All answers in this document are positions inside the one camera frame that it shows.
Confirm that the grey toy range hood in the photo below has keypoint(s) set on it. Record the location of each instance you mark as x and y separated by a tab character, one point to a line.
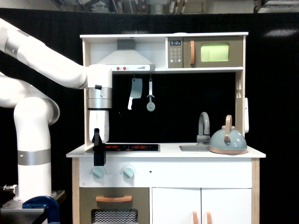
126	58

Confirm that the grey toy faucet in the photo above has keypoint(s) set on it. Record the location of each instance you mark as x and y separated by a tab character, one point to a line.
203	136

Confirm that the left mint stove knob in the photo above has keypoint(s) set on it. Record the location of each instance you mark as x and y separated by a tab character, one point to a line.
98	172

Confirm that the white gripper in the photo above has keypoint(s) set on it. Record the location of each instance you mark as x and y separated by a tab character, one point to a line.
99	134

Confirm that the white cabinet door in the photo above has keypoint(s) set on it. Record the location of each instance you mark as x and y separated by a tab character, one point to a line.
226	206
176	206

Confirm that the grey toy sink basin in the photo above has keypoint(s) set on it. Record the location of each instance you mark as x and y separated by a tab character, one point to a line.
194	148

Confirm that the right mint stove knob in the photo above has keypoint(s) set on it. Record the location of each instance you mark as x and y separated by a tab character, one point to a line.
128	171

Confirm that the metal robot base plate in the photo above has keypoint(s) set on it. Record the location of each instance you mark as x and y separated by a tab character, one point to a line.
15	204

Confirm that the orange oven handle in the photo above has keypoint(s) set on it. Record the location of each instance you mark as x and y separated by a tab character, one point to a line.
113	199

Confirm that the toy microwave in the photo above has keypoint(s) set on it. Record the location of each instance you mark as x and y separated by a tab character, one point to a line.
205	52

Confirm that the wooden toy kitchen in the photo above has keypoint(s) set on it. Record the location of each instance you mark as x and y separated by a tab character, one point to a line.
180	96

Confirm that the mint stove knob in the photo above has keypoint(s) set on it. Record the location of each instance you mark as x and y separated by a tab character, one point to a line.
98	172
128	171

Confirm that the toy cleaver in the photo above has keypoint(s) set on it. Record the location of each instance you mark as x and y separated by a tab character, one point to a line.
136	91

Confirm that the black toy stove top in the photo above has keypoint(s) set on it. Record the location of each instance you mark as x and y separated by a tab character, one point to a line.
132	147

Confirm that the grey-blue toy teapot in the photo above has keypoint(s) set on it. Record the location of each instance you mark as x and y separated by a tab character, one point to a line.
228	140

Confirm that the toy oven door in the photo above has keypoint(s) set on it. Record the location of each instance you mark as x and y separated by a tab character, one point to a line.
136	211

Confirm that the toy pizza cutter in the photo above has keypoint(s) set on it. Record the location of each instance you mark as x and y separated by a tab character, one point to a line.
150	104

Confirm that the right white cabinet door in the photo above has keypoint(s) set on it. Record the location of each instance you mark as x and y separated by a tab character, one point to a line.
226	206

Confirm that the blue clamp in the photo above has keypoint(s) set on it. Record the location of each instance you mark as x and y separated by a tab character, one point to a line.
46	202

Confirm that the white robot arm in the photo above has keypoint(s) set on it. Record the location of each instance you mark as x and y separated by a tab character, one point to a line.
34	112

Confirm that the left white cabinet door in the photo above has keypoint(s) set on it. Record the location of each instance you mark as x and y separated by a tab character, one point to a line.
176	206

